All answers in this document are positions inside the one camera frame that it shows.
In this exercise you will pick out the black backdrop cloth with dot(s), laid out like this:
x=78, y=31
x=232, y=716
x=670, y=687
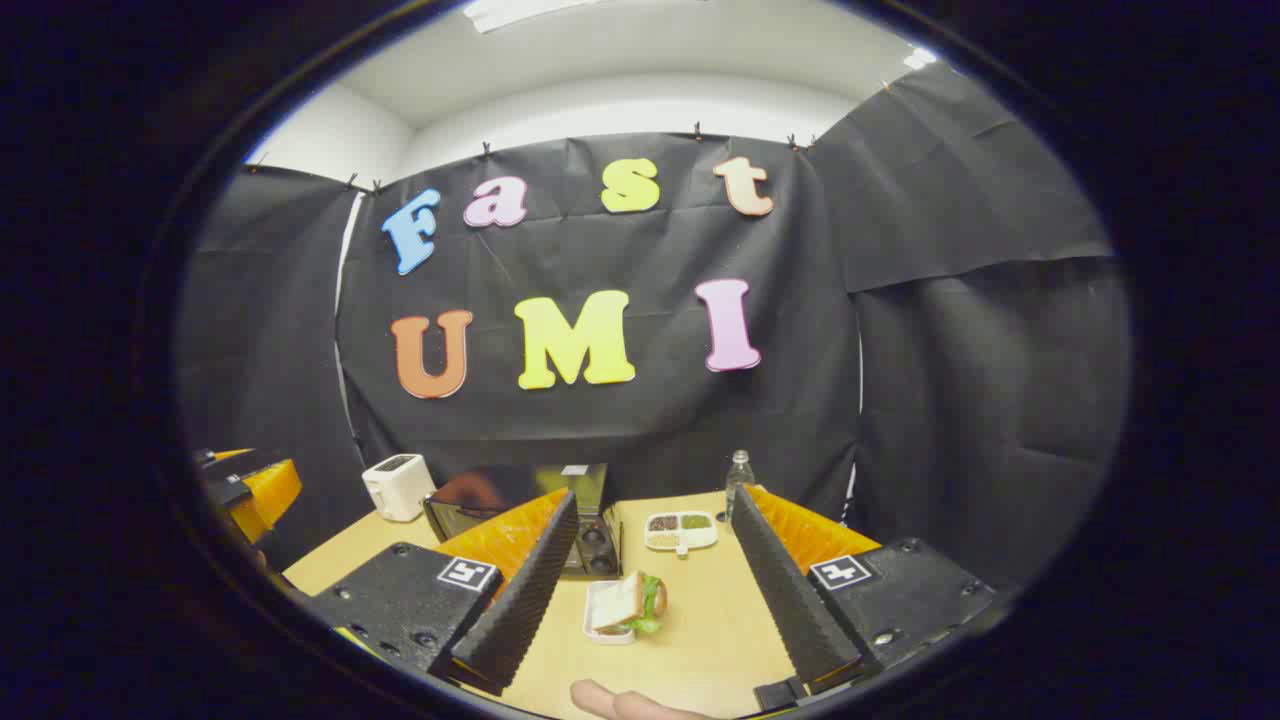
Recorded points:
x=650, y=420

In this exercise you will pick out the large ceiling light panel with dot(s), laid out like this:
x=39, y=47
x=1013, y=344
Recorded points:
x=520, y=12

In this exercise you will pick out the small ceiling light panel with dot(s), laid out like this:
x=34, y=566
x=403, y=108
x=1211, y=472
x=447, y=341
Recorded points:
x=920, y=58

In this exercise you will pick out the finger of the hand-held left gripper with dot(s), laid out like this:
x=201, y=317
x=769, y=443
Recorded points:
x=270, y=490

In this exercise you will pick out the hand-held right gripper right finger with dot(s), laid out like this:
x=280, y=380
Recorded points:
x=785, y=600

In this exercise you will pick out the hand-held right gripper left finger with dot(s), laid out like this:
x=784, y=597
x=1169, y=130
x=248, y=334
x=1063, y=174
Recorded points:
x=525, y=590

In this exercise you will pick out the lettuce sandwich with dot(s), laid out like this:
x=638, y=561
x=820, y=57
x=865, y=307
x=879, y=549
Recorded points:
x=625, y=600

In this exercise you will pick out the white toaster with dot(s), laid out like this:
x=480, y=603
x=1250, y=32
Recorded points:
x=398, y=487

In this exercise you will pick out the white divided condiment dish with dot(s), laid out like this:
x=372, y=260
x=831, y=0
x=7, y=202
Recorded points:
x=680, y=530

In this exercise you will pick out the black electric oven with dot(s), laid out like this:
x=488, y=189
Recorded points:
x=580, y=490

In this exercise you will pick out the clear plastic water bottle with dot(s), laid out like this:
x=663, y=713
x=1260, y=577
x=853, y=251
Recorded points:
x=738, y=485

